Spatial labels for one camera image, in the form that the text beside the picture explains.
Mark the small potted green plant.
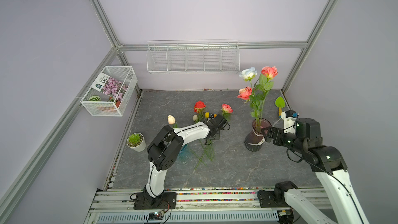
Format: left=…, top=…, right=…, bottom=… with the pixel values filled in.
left=126, top=133, right=146, bottom=152

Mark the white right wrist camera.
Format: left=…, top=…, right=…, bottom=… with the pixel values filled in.
left=281, top=110, right=299, bottom=134

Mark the flower seed packet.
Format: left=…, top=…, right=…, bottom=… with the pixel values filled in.
left=91, top=73, right=129, bottom=101

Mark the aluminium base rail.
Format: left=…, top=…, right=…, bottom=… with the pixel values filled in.
left=83, top=187, right=330, bottom=224

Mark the small pink rose flower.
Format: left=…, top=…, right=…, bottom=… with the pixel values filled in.
left=237, top=87, right=259, bottom=119

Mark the dark red glass vase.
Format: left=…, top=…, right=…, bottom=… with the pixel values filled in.
left=244, top=118, right=272, bottom=152

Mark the white rose flower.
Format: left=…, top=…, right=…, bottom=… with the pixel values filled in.
left=239, top=67, right=260, bottom=119

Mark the white wire side basket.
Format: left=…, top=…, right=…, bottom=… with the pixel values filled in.
left=80, top=66, right=137, bottom=117

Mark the pale pink tulip flower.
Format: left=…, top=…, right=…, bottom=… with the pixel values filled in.
left=167, top=115, right=178, bottom=128

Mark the red rose flower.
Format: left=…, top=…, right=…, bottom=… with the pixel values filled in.
left=194, top=101, right=206, bottom=121

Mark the white wire wall shelf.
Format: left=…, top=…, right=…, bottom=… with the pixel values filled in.
left=146, top=42, right=240, bottom=73

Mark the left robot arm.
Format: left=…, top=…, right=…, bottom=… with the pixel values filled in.
left=133, top=115, right=228, bottom=210

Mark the green leaf garden trowel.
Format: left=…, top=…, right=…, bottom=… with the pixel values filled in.
left=275, top=96, right=286, bottom=118

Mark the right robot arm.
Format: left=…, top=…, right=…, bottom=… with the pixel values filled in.
left=261, top=118, right=369, bottom=224

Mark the pink rose double bloom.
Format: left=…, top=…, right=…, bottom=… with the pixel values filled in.
left=250, top=66, right=278, bottom=127

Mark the blue glass vase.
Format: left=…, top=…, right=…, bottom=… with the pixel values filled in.
left=178, top=145, right=190, bottom=164

